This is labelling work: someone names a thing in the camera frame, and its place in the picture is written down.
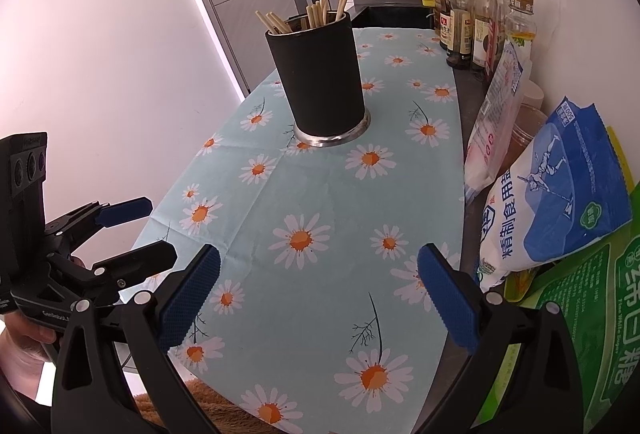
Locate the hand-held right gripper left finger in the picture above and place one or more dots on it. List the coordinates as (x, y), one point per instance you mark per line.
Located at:
(192, 294)

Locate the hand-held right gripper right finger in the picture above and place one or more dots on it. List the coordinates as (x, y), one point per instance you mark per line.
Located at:
(450, 299)

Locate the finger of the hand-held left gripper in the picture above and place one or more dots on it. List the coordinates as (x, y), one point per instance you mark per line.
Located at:
(145, 261)
(125, 210)

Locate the black utensil holder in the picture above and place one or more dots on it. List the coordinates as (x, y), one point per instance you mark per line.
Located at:
(322, 79)

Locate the person's left hand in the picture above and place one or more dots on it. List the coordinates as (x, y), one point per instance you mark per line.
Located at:
(20, 349)

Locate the brown cloth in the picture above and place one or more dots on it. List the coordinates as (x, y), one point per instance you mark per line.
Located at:
(200, 406)

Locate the green sugar bag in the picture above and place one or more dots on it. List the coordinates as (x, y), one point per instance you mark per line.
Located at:
(590, 314)

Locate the daisy print tablecloth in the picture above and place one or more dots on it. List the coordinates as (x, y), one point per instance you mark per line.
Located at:
(350, 194)

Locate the blue white salt bag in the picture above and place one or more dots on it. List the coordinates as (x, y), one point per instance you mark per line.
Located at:
(555, 194)

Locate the clear red printed packet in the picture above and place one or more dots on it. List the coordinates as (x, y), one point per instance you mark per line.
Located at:
(492, 134)

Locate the clear plastic spice jar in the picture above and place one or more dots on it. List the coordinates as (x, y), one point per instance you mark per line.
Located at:
(525, 129)

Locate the row of condiment bottles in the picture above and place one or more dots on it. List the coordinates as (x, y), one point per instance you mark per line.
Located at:
(462, 29)

